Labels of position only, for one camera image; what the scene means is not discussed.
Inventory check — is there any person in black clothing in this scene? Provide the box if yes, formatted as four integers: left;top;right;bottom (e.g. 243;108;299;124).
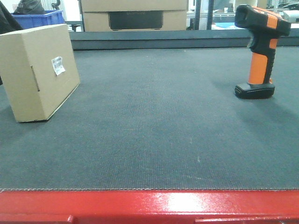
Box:
0;2;23;34

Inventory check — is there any blue plastic bin background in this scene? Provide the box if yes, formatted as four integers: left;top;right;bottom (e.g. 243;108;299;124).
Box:
12;10;65;29

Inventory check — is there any white barcode label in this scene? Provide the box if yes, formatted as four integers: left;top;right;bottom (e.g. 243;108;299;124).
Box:
51;56;65;76

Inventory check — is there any blue tray background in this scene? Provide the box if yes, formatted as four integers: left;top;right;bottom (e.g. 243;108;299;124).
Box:
212;22;238;30

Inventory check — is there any orange black barcode scanner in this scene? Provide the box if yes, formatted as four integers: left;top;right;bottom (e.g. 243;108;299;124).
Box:
235;4;291;99

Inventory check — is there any red metal conveyor table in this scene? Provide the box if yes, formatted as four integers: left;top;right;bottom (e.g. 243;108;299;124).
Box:
0;190;299;224

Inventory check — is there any black bag in bin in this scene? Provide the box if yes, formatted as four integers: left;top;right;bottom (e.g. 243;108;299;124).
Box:
13;0;45;15

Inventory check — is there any tan cardboard package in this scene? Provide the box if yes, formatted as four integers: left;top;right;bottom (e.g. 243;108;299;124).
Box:
0;24;80;123

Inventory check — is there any large upper cardboard box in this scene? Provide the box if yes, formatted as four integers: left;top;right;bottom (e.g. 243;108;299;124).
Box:
81;0;187;12

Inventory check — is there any lower cardboard box black print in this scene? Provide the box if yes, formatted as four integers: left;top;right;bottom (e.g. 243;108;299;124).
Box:
83;10;187;32

